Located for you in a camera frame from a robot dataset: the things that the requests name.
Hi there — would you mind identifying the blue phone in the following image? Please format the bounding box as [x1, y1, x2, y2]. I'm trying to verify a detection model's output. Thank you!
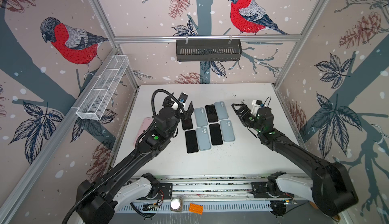
[209, 123, 223, 146]

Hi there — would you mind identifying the pale blue case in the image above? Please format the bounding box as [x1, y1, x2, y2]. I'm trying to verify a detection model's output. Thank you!
[196, 127, 211, 151]
[194, 107, 208, 127]

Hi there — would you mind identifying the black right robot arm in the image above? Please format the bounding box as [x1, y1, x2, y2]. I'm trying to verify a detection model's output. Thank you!
[232, 103, 359, 217]

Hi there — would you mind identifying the pink phone case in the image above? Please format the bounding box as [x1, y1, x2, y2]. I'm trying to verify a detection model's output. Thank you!
[134, 117, 153, 144]

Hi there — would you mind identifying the clear jar white lid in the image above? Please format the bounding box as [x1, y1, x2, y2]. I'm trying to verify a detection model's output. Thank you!
[170, 197, 183, 212]

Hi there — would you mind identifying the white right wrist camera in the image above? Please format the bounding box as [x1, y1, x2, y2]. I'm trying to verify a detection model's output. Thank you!
[251, 100, 263, 110]

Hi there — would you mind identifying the white mesh wall basket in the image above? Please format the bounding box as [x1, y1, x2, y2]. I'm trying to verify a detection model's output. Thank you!
[76, 55, 129, 120]

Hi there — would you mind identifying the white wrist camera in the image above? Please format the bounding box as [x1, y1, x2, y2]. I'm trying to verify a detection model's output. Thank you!
[172, 92, 188, 110]
[251, 100, 263, 110]

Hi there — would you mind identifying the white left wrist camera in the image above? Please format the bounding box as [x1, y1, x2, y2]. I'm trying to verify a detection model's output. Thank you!
[172, 92, 188, 110]

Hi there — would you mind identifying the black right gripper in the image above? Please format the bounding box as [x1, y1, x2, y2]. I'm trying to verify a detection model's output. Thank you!
[233, 102, 265, 134]

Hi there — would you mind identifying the small phone light case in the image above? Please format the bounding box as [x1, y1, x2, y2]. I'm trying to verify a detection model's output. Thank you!
[214, 101, 229, 120]

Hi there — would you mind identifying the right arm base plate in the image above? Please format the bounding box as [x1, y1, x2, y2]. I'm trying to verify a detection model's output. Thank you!
[251, 181, 283, 198]

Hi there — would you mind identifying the black phone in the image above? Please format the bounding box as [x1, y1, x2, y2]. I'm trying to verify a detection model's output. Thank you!
[181, 117, 193, 130]

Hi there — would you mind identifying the orange toy brick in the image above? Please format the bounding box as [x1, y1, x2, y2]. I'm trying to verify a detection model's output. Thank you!
[188, 203, 204, 215]

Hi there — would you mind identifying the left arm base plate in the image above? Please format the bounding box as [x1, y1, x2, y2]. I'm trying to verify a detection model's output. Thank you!
[145, 183, 173, 200]

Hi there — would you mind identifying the large phone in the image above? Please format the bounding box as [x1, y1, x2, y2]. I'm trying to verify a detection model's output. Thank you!
[220, 120, 235, 142]

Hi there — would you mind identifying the black phone table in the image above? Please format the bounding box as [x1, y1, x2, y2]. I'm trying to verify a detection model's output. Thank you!
[185, 130, 199, 154]

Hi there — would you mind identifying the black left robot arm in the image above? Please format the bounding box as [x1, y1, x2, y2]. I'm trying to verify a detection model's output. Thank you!
[62, 89, 194, 224]

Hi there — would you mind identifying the black wire wall basket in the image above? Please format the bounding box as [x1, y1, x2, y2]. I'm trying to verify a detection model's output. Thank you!
[176, 39, 242, 62]

